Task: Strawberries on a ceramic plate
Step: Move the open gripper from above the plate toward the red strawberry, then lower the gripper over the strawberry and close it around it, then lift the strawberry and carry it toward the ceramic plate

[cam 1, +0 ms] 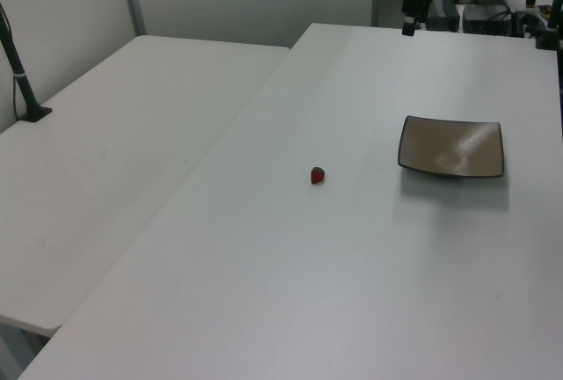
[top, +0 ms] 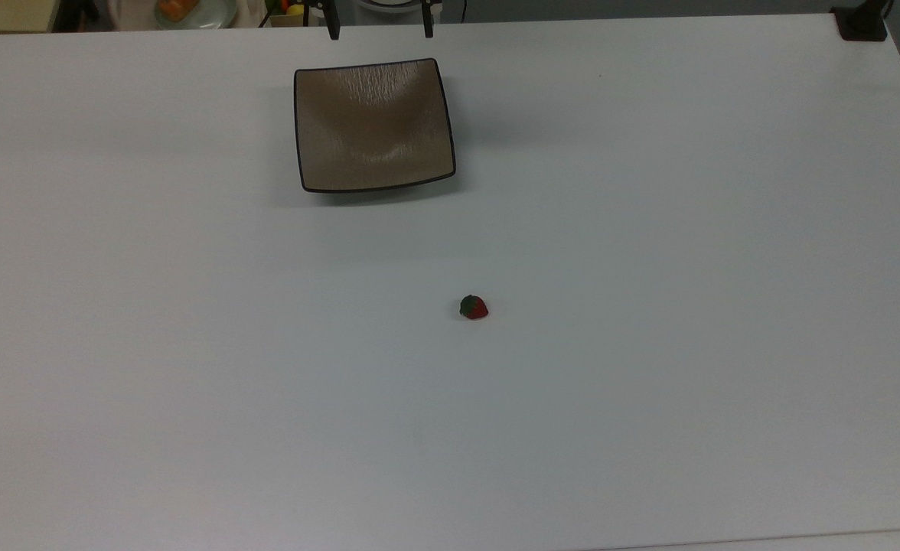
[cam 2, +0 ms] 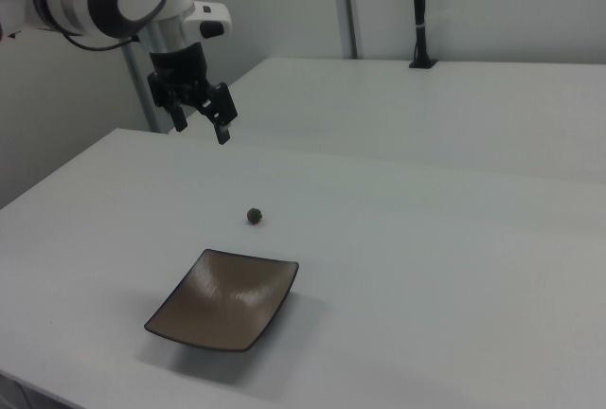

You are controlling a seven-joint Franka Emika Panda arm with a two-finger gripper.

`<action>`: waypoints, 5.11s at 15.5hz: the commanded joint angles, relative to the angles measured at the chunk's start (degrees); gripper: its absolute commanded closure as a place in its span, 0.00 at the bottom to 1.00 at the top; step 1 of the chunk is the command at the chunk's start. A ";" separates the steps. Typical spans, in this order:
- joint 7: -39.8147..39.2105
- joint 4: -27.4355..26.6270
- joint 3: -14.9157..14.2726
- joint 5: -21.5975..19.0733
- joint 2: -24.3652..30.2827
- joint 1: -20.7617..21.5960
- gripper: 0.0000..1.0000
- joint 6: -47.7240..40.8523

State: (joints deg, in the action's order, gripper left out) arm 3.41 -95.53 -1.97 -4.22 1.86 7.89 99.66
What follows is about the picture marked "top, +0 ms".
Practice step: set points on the square brown ceramic plate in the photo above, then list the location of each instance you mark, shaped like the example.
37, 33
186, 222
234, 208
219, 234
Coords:
373, 126

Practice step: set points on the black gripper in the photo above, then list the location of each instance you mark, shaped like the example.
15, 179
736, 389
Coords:
314, 3

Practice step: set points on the red strawberry with green top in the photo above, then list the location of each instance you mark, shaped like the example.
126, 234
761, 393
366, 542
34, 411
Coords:
474, 308

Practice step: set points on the orange food item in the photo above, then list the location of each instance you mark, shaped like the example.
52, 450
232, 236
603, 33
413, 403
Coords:
178, 8

